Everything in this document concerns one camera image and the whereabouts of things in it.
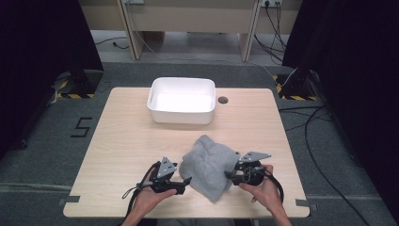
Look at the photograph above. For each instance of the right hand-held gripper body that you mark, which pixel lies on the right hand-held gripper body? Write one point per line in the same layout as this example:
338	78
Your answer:
254	156

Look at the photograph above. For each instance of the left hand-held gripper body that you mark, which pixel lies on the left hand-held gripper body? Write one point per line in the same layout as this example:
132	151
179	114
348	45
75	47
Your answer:
165	168

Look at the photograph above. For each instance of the grey shorts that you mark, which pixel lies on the grey shorts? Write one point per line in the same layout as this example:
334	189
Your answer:
207	169

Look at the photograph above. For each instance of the white plastic basket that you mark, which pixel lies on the white plastic basket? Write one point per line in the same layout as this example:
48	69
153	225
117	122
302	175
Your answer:
182	103

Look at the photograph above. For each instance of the person's left hand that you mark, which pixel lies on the person's left hand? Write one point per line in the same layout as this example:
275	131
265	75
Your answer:
147	202

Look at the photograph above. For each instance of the person's right hand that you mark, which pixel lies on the person's right hand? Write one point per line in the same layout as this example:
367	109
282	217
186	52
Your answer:
268	196

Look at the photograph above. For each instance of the grey tape strip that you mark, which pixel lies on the grey tape strip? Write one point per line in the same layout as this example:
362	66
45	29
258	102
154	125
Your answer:
72	199
302	203

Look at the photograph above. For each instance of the black stand base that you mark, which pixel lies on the black stand base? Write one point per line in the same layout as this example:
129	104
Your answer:
89	81
298	84

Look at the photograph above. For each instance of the black curtain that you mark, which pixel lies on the black curtain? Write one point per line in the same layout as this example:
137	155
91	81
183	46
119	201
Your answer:
360	78
37	62

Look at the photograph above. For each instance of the beige background desk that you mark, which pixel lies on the beige background desk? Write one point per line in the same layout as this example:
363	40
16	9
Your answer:
194	15

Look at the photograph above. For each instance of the white wall socket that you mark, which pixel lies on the white wall socket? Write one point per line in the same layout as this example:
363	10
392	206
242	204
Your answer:
271	2

